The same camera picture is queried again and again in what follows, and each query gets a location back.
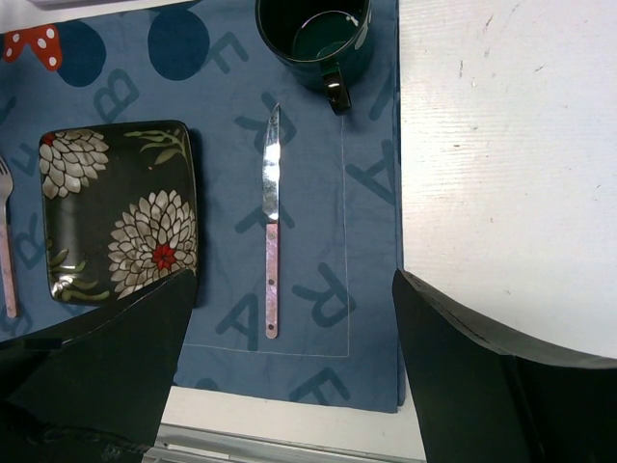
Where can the knife with pink handle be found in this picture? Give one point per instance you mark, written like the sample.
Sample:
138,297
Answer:
271,175

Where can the dark green mug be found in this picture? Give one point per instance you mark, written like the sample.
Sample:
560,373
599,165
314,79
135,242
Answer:
326,45

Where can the fork with pink handle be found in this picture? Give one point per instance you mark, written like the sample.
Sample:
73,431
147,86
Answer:
7,274

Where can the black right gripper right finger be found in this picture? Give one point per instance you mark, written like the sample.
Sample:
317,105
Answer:
485,392

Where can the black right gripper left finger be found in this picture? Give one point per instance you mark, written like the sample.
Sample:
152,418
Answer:
94,388

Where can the lavender bread tray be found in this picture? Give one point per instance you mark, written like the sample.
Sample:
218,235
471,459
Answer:
63,4

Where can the blue letter-print placemat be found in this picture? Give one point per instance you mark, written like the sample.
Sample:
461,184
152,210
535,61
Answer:
204,63

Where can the black floral square plate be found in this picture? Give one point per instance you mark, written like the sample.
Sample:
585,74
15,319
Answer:
119,208

